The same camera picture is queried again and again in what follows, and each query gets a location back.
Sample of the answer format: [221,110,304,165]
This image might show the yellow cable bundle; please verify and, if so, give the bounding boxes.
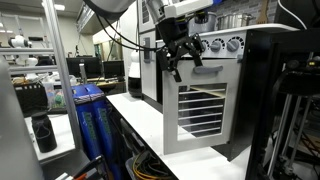
[132,159,168,180]

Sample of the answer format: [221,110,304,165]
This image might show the blue cardboard box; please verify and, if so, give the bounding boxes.
[71,84,103,161]
[84,83,123,180]

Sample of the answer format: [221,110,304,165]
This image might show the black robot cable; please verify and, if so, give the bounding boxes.
[94,13,168,53]

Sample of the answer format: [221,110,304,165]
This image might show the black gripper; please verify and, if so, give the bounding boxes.
[155,16,205,83]

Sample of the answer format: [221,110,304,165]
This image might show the black water bottle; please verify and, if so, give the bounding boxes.
[30,111,58,154]

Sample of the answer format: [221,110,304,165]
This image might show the white cable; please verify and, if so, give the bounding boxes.
[277,0,308,31]

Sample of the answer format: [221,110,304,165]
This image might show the clear container with green item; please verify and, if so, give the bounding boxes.
[43,81,68,111]

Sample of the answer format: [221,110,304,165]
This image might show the white black toy kitchen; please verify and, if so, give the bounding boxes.
[137,0,301,161]

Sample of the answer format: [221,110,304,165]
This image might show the white background robot part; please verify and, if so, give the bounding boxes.
[14,54,39,81]
[8,34,33,49]

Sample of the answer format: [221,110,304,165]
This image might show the white fridge door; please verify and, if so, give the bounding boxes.
[138,30,158,102]

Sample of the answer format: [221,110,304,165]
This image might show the white freezer door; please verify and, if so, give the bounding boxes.
[137,0,156,34]

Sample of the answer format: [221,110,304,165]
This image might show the grey stove knob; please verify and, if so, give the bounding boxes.
[209,39,223,53]
[226,37,242,53]
[200,39,210,51]

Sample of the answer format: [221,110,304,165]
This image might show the black computer monitor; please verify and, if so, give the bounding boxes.
[102,59,126,80]
[65,56,103,79]

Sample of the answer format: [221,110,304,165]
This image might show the black mesh crate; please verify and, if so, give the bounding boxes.
[14,82,49,118]

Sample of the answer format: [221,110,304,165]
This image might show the red black hand tool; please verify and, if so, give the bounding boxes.
[54,154,108,180]

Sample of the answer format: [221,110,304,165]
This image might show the aluminium frame post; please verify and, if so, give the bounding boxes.
[41,0,84,151]

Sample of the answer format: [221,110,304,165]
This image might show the steel cooking pot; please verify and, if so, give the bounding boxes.
[216,12,256,31]

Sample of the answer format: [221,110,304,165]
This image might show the grey plastic bin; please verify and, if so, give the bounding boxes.
[124,151,178,180]

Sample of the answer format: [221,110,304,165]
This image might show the wooden spatula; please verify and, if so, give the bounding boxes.
[258,0,271,25]

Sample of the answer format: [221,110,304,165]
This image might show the black tripod stand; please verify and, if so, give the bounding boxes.
[266,56,320,178]

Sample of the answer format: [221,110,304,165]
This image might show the ceiling light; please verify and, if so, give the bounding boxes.
[41,2,67,12]

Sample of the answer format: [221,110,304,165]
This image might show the black screen box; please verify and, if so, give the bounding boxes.
[274,0,320,31]

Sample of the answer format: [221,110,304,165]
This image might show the grey water dispenser panel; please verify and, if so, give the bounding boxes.
[142,37,153,64]

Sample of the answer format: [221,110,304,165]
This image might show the white black round device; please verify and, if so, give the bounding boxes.
[127,49,143,98]

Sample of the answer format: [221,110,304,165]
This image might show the white slatted oven door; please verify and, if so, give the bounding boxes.
[162,57,243,156]

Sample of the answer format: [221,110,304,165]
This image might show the blurred grey object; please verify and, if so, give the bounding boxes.
[0,56,46,180]

